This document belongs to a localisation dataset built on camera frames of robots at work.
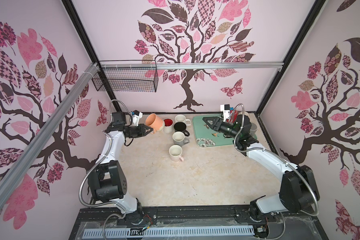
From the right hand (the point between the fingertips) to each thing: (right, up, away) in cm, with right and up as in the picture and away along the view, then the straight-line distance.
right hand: (205, 118), depth 74 cm
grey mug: (-14, -12, +23) cm, 30 cm away
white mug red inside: (-22, -5, +29) cm, 36 cm away
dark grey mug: (+35, -5, +21) cm, 42 cm away
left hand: (-30, -7, +10) cm, 32 cm away
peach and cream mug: (-27, -2, +9) cm, 29 cm away
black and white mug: (-13, -4, +27) cm, 30 cm away
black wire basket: (-47, +29, +21) cm, 59 cm away
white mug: (-13, +2, +36) cm, 38 cm away
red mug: (+14, +1, -3) cm, 14 cm away
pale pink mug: (-16, -20, +17) cm, 31 cm away
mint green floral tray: (+5, -11, +31) cm, 33 cm away
